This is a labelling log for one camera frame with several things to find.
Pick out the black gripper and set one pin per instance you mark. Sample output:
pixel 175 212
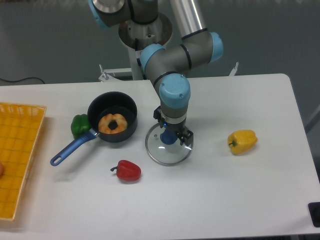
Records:
pixel 175 125

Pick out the glass pot lid blue knob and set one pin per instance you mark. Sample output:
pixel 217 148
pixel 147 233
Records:
pixel 165 148

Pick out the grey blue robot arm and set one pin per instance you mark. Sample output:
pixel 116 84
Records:
pixel 165 68

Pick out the red toy bell pepper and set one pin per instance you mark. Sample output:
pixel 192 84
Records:
pixel 127 171

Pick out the glazed toy donut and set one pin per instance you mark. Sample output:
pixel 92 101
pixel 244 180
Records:
pixel 112 124

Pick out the yellow toy bell pepper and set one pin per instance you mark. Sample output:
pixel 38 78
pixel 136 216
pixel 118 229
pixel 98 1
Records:
pixel 241 141

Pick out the green toy bell pepper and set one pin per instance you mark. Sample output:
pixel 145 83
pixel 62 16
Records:
pixel 80 124

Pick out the yellow woven basket tray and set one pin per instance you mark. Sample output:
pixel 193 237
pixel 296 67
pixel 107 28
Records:
pixel 20 125

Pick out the black device at table edge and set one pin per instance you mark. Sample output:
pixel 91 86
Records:
pixel 314 210

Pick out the black saucepan blue handle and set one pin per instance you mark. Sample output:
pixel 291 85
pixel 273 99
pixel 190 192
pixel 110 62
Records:
pixel 110 102

